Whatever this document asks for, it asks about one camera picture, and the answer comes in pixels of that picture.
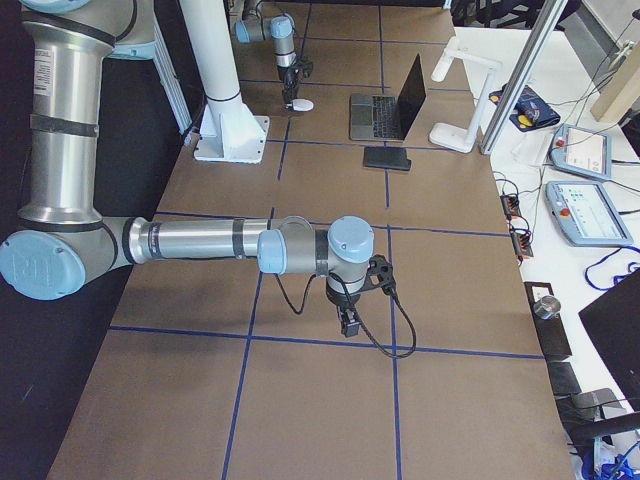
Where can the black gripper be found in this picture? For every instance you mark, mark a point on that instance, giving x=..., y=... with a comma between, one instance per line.
x=343, y=300
x=289, y=78

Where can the white computer mouse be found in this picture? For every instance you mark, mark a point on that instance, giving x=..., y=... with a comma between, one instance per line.
x=302, y=105

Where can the grey laptop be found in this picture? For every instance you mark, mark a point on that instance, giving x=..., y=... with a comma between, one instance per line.
x=385, y=117

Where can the black mouse pad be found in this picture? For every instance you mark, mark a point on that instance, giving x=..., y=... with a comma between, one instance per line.
x=386, y=157

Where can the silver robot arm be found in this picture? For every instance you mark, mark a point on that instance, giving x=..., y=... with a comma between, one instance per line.
x=138, y=172
x=254, y=26

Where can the silver metal cup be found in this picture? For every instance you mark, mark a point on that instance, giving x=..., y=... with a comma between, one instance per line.
x=546, y=307

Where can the dark box with label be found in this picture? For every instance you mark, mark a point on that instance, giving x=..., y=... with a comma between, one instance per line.
x=551, y=333

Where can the dark blue space pouch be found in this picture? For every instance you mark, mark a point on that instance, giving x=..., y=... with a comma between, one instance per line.
x=531, y=112

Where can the teach pendant near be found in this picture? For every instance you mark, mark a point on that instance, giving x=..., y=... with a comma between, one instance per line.
x=586, y=215

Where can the teach pendant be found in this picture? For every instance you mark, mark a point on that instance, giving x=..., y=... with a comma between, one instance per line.
x=581, y=151
x=586, y=215

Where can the black monitor corner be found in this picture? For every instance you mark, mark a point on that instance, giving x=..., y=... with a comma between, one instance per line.
x=612, y=324

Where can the teach pendant far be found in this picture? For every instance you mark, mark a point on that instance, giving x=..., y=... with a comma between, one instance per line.
x=581, y=151

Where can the wooden board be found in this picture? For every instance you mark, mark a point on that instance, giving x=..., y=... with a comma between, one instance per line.
x=621, y=93

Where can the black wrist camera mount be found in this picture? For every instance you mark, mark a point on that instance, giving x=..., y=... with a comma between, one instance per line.
x=379, y=275

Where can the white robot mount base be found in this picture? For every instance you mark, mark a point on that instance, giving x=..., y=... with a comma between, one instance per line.
x=229, y=131

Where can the black cable cluster right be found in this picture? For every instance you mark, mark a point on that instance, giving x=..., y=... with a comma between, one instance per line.
x=521, y=238

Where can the black cable cluster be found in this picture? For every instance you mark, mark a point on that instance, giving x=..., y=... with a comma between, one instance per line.
x=509, y=198
x=521, y=238

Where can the black cable cluster left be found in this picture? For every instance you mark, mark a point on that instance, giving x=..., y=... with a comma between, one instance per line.
x=509, y=198

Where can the aluminium frame post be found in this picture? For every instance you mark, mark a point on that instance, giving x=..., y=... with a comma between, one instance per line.
x=539, y=34

